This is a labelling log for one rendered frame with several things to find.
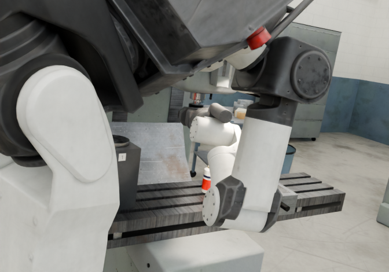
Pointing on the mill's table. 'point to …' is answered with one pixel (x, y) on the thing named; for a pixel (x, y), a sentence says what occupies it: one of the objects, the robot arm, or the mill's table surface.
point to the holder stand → (127, 170)
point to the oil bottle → (206, 180)
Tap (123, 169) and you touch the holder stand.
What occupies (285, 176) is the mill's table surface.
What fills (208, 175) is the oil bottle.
